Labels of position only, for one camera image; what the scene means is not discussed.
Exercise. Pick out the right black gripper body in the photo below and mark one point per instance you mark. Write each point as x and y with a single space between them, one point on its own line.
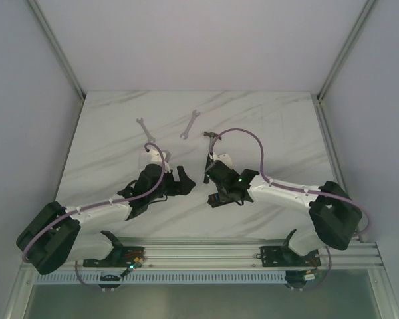
224 192

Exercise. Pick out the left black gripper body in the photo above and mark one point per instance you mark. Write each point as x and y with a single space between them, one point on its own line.
174 185

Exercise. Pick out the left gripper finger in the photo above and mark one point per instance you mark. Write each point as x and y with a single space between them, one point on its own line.
183 178
186 186

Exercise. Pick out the black fuse box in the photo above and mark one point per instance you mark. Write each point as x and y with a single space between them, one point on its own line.
216 200

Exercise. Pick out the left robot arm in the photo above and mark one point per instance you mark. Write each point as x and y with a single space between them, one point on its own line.
59 235

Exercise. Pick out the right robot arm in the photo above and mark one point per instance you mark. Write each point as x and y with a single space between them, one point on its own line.
334 217

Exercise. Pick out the clear fuse box lid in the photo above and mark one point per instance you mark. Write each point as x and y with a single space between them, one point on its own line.
144 158

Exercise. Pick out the left silver wrench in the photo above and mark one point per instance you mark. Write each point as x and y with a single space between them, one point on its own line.
150 137

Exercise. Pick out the silver wrench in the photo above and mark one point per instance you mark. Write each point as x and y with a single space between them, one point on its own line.
184 135
150 137

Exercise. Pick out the right silver wrench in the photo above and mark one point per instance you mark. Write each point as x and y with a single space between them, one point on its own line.
184 135

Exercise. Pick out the black handled claw hammer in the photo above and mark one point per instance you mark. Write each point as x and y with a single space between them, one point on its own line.
212 137

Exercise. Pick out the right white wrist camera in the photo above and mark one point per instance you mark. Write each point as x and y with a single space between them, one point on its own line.
224 158

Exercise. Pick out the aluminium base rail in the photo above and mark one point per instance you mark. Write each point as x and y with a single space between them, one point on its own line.
240 254

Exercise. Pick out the grey slotted cable duct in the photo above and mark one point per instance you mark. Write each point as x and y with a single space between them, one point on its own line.
91 277

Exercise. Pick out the right aluminium frame post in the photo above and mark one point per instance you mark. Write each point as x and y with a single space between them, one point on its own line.
347 47

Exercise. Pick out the aluminium frame post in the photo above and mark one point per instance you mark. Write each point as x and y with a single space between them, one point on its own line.
347 47
56 48

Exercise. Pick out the left aluminium frame post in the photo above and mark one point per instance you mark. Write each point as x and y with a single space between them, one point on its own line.
56 48

